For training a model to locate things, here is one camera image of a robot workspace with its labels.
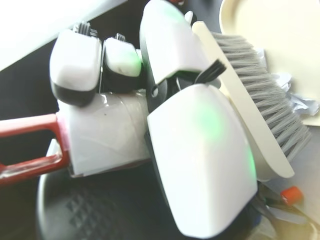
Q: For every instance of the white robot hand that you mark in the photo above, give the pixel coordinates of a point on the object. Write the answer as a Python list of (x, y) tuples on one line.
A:
[(200, 162)]

